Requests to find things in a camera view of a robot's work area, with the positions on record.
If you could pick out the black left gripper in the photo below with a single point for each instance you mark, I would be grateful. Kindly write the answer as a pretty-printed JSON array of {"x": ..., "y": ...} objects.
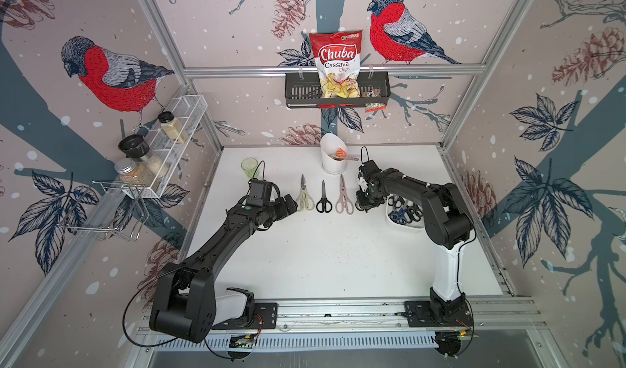
[{"x": 284, "y": 210}]

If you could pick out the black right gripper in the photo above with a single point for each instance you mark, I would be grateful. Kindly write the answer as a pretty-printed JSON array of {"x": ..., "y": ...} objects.
[{"x": 376, "y": 202}]

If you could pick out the pink kitchen scissors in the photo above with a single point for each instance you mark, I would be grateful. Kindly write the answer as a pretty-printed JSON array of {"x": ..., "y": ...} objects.
[{"x": 344, "y": 205}]

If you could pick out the cream kitchen scissors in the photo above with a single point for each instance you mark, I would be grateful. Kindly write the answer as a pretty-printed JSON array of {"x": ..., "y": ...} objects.
[{"x": 304, "y": 200}]

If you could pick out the small black scissors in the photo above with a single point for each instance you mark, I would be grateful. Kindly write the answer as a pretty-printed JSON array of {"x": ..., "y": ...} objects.
[{"x": 324, "y": 205}]

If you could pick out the yellow black scissors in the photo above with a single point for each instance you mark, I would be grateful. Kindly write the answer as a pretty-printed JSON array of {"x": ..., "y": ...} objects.
[{"x": 361, "y": 201}]

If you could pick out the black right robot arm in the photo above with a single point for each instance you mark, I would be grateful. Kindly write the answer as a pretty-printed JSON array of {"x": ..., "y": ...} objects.
[{"x": 446, "y": 221}]

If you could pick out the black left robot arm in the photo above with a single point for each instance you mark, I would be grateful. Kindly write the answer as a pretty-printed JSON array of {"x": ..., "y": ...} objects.
[{"x": 185, "y": 304}]

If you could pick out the white storage box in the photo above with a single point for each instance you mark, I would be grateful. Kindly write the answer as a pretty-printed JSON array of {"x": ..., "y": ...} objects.
[{"x": 419, "y": 225}]

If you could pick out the orange utensil in cup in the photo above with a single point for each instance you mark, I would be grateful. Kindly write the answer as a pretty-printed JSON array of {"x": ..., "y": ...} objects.
[{"x": 341, "y": 155}]

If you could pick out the green plastic cup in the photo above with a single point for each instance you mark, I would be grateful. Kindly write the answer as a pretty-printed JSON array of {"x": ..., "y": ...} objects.
[{"x": 250, "y": 167}]

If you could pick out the white utensil holder cup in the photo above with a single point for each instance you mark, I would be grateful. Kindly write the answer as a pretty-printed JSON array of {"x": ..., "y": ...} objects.
[{"x": 331, "y": 161}]

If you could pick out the spice jar black lid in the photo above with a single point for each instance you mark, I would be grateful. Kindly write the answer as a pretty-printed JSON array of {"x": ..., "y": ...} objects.
[{"x": 172, "y": 127}]

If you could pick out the red Chuba chips bag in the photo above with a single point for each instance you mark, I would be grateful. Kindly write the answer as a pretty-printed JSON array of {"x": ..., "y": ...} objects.
[{"x": 337, "y": 60}]

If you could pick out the black funnel jar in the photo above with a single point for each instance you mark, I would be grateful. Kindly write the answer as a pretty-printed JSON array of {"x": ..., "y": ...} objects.
[{"x": 135, "y": 147}]

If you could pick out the spice jar silver lid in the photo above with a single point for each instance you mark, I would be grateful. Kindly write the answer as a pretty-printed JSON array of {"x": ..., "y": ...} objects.
[{"x": 132, "y": 173}]

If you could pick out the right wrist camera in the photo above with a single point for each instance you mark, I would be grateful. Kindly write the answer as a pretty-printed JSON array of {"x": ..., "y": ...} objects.
[{"x": 369, "y": 170}]

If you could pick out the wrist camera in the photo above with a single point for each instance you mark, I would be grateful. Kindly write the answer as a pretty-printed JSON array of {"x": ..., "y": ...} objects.
[
  {"x": 369, "y": 170},
  {"x": 260, "y": 193}
]

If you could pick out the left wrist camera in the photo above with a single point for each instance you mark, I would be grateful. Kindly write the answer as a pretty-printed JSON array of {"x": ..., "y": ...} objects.
[{"x": 260, "y": 193}]

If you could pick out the blue handled scissors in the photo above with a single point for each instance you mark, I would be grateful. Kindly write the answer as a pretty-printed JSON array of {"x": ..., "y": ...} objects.
[{"x": 400, "y": 217}]

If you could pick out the black handled scissors in box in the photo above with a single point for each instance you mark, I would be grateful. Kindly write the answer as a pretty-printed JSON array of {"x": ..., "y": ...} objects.
[{"x": 396, "y": 203}]

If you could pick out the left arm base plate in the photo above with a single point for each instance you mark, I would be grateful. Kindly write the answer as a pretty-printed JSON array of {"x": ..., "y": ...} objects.
[{"x": 260, "y": 315}]

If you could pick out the black wire wall basket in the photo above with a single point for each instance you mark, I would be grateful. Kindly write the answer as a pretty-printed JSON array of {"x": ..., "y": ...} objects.
[{"x": 305, "y": 91}]

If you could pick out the white wire spice shelf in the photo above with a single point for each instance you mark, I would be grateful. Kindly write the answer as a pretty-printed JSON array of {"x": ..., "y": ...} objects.
[{"x": 189, "y": 109}]

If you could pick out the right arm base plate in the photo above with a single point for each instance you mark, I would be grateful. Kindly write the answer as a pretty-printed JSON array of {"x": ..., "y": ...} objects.
[{"x": 420, "y": 314}]

